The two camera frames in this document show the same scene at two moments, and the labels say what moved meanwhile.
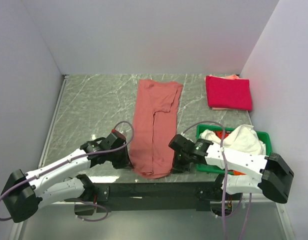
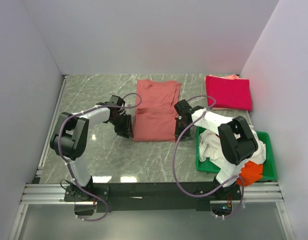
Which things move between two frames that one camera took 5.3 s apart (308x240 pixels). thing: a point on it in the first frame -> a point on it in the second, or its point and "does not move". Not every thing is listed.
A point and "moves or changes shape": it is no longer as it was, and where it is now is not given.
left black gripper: x=126 y=162 -> x=126 y=130
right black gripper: x=177 y=168 -> x=177 y=131
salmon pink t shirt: x=154 y=126 moves or changes shape
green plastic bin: x=266 y=136 does not move
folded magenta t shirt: x=228 y=93 does not move
